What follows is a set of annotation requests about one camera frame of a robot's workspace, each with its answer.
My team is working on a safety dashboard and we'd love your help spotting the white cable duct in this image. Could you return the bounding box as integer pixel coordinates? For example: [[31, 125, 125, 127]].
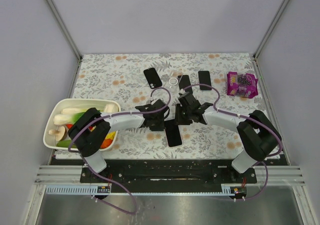
[[46, 185, 111, 196]]

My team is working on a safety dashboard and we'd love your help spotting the brown mushroom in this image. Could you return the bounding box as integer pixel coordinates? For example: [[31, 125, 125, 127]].
[[48, 126, 67, 142]]

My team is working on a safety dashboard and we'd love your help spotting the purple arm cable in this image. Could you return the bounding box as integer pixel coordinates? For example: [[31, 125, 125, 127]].
[[179, 83, 284, 201], [67, 87, 172, 215]]

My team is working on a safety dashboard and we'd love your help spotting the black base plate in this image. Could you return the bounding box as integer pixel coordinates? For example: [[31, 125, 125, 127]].
[[79, 158, 258, 186]]

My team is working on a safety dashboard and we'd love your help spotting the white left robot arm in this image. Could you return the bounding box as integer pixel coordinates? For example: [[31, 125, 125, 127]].
[[68, 99, 169, 174]]

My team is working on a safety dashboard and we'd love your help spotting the purple snack bag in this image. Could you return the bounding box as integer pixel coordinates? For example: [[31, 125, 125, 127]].
[[226, 71, 259, 99]]

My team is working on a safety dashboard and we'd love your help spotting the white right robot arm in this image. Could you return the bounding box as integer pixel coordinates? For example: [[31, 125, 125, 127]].
[[175, 92, 282, 174]]

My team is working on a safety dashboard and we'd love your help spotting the silver smartphone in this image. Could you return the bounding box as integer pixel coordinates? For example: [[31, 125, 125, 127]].
[[198, 70, 212, 91]]

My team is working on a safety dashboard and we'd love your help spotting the blue smartphone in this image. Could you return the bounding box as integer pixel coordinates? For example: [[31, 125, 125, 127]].
[[164, 119, 182, 148]]

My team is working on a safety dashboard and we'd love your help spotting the dark smartphone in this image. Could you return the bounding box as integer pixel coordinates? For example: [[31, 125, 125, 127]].
[[177, 75, 191, 90]]

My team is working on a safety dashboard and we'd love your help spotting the yellow corn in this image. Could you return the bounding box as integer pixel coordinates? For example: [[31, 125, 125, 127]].
[[105, 131, 117, 140]]

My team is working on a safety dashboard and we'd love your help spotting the aluminium rail frame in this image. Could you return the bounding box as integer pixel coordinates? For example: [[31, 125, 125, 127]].
[[34, 165, 305, 186]]

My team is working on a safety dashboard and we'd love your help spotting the floral tablecloth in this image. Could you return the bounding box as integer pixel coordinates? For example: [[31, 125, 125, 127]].
[[72, 53, 267, 160]]

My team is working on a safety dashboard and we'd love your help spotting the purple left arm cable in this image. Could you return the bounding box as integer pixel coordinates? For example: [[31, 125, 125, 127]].
[[67, 87, 172, 215]]

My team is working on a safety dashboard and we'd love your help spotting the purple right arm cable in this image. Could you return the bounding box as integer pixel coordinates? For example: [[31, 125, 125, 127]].
[[179, 83, 284, 201]]

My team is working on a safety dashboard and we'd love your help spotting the black phone case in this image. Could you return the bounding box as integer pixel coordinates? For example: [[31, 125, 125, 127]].
[[143, 67, 163, 89]]

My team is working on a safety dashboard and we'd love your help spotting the clear magsafe phone case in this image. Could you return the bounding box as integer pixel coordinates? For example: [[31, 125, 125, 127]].
[[163, 70, 183, 91]]

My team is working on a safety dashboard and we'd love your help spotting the white plastic bin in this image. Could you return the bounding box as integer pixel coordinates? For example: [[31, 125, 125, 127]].
[[43, 98, 121, 150]]

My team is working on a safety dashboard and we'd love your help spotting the white green leek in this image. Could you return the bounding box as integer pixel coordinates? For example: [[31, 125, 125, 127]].
[[53, 112, 84, 126]]

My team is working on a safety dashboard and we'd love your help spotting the green pea pod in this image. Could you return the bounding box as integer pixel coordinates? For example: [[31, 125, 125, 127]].
[[56, 139, 72, 148]]

